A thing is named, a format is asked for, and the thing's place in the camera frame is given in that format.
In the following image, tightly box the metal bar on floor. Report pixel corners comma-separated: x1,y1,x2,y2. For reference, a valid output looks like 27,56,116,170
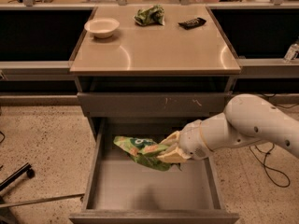
0,193,84,208

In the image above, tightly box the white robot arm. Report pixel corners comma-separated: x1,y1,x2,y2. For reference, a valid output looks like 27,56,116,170
158,94,299,163

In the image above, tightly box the black snack bar wrapper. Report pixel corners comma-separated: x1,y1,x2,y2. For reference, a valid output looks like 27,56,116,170
178,17,206,30

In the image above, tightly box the green rice chip bag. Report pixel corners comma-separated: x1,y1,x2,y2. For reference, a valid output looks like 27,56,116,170
113,136,171,171

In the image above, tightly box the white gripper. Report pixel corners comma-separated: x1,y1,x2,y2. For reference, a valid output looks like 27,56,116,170
157,119,212,163

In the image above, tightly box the crumpled green snack bag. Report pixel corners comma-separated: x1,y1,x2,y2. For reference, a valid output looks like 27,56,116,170
134,5,164,26

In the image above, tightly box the open middle drawer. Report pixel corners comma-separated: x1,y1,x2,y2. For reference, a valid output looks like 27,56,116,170
69,118,239,224

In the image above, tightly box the black cable on floor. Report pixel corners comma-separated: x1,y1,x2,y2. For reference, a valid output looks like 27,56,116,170
249,93,299,189

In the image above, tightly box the white bowl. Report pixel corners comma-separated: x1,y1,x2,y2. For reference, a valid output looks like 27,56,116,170
84,18,120,38

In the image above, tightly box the black chair leg with caster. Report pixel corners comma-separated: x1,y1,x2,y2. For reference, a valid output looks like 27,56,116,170
0,163,35,191

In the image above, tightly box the clear plastic bottle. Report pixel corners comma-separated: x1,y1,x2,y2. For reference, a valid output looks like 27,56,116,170
284,43,299,62

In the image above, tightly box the grey drawer cabinet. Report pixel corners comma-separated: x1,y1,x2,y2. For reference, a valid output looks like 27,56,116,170
68,4,242,142

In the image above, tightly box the closed top drawer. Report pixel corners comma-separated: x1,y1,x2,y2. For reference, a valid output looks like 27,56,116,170
78,92,229,118

